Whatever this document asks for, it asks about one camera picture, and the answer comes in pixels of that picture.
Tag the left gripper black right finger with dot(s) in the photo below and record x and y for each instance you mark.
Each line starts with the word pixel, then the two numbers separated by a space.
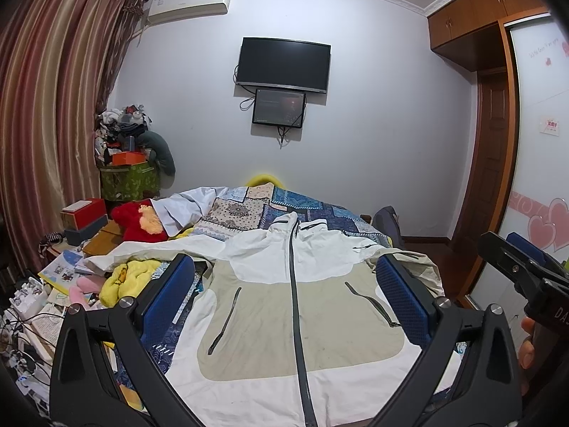
pixel 467 372

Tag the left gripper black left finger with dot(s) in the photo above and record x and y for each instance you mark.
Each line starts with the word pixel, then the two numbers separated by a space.
pixel 83 390

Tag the white and beige jacket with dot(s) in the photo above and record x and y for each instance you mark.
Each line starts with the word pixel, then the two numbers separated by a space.
pixel 289 315

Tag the person's right hand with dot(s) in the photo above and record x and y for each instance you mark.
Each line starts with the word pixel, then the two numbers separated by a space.
pixel 526 352

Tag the brown wooden door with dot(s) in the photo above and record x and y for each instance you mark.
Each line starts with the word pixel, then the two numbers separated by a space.
pixel 487 168

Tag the yellow fleece blanket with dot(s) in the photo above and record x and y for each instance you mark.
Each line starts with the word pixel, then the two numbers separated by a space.
pixel 127 280

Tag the colourful picture book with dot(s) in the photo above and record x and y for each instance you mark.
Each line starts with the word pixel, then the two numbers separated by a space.
pixel 63 272

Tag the grey bag on floor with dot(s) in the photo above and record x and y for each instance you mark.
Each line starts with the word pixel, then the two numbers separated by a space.
pixel 386 221

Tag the red shoebox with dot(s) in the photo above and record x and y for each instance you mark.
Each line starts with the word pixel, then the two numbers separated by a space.
pixel 82 213

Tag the red plush toy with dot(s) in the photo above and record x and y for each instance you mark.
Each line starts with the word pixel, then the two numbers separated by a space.
pixel 139 222

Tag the white shirt on bed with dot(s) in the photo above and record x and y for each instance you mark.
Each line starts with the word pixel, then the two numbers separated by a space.
pixel 182 210

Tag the green patterned storage box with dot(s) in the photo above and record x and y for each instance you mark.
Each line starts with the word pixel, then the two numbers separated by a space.
pixel 129 182

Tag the orange box on pile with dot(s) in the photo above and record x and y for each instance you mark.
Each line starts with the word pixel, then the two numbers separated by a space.
pixel 128 158

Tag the blue patchwork bed quilt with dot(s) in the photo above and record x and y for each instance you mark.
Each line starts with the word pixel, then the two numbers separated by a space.
pixel 284 208

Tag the dark green stuffed cushion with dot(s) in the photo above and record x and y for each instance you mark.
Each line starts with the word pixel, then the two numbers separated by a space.
pixel 158 147

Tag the wooden overhead wardrobe cabinet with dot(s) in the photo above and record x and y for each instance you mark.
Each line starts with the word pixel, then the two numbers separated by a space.
pixel 467 32

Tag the striped red curtain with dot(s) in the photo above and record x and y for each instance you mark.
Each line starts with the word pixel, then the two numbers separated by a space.
pixel 59 62

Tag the white air conditioner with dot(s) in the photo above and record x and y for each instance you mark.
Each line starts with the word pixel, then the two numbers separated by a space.
pixel 162 11

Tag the small black wall monitor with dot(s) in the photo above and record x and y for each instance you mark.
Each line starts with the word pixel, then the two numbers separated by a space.
pixel 280 108

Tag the wall-mounted black television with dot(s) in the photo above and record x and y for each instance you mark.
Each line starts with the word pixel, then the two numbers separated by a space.
pixel 284 64

